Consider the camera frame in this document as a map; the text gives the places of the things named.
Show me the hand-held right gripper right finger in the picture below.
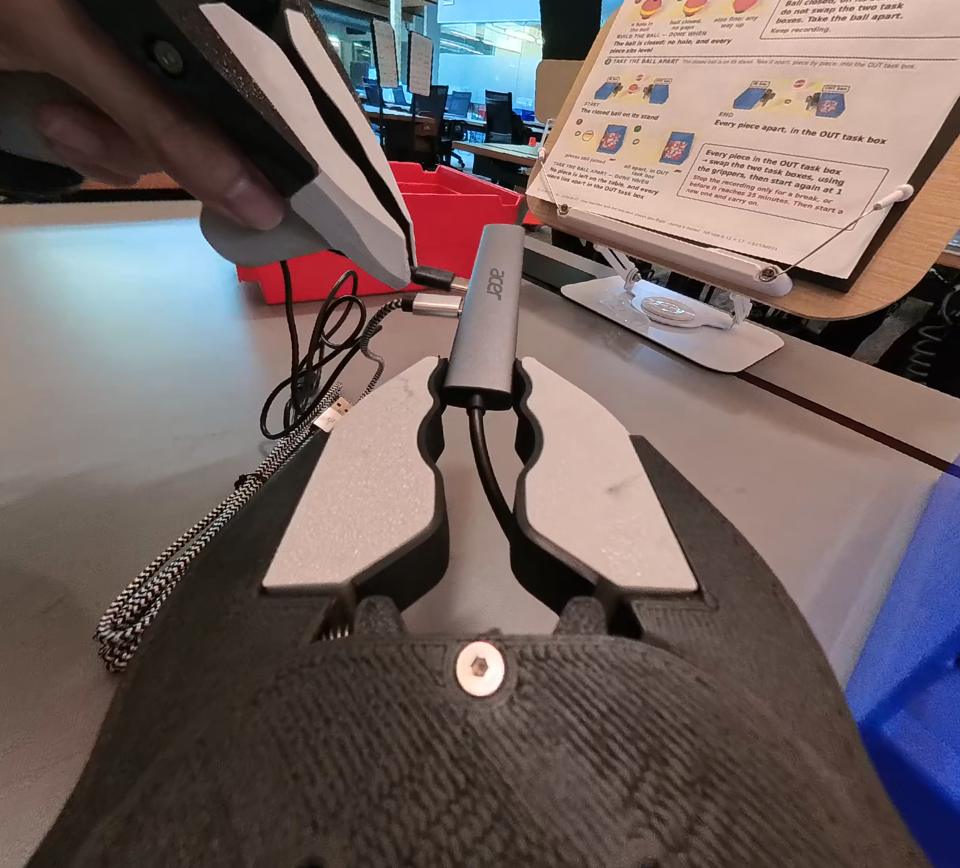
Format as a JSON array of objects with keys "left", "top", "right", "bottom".
[{"left": 513, "top": 355, "right": 701, "bottom": 614}]

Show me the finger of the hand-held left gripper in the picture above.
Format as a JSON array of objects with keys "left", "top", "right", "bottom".
[
  {"left": 283, "top": 7, "right": 417, "bottom": 269},
  {"left": 199, "top": 4, "right": 414, "bottom": 288}
]

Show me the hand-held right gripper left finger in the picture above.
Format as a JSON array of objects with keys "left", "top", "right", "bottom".
[{"left": 261, "top": 355, "right": 451, "bottom": 614}]

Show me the black-white braided cable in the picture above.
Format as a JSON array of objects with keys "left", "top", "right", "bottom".
[{"left": 93, "top": 292, "right": 468, "bottom": 674}]

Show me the black usb-c cable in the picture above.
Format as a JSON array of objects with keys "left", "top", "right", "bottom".
[{"left": 258, "top": 260, "right": 472, "bottom": 443}]

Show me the grey usb hub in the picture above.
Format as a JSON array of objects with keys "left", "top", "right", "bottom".
[{"left": 437, "top": 224, "right": 526, "bottom": 531}]

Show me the person's left hand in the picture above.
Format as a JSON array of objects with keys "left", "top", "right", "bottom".
[{"left": 0, "top": 0, "right": 288, "bottom": 233}]

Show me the white sheet on stand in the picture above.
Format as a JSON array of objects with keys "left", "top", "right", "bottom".
[
  {"left": 372, "top": 19, "right": 399, "bottom": 90},
  {"left": 406, "top": 31, "right": 435, "bottom": 98}
]

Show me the black office chair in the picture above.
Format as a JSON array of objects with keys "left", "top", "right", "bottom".
[
  {"left": 484, "top": 89, "right": 528, "bottom": 146},
  {"left": 408, "top": 85, "right": 450, "bottom": 125}
]

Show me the red plastic bin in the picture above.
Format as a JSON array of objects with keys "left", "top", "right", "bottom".
[{"left": 236, "top": 161, "right": 531, "bottom": 308}]

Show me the wooden office desk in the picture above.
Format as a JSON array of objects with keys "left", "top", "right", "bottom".
[{"left": 451, "top": 139, "right": 544, "bottom": 191}]

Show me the black monitor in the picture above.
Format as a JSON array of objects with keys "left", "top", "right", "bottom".
[{"left": 538, "top": 0, "right": 606, "bottom": 53}]

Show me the blue plastic bin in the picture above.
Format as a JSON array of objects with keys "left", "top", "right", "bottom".
[{"left": 846, "top": 455, "right": 960, "bottom": 868}]

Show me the wooden document stand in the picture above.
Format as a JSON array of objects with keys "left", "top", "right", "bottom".
[{"left": 525, "top": 54, "right": 960, "bottom": 374}]

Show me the printed instruction sheet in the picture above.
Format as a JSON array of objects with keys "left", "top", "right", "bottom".
[{"left": 525, "top": 0, "right": 960, "bottom": 281}]

